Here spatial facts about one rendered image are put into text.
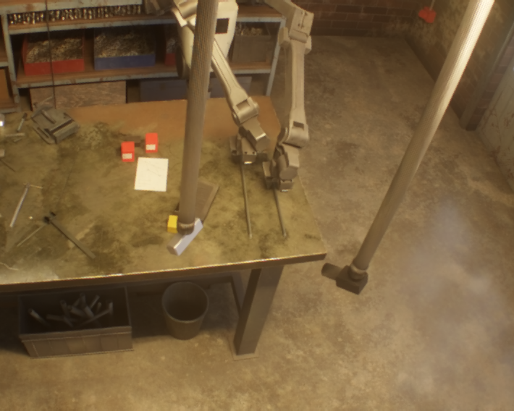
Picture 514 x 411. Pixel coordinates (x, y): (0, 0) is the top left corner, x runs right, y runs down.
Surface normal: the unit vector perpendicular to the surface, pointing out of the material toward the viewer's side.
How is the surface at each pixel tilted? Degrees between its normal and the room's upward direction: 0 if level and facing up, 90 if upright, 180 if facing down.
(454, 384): 0
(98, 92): 90
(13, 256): 0
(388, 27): 90
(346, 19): 90
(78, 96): 90
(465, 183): 0
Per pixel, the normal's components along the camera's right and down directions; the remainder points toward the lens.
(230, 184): 0.15, -0.65
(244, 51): 0.23, 0.76
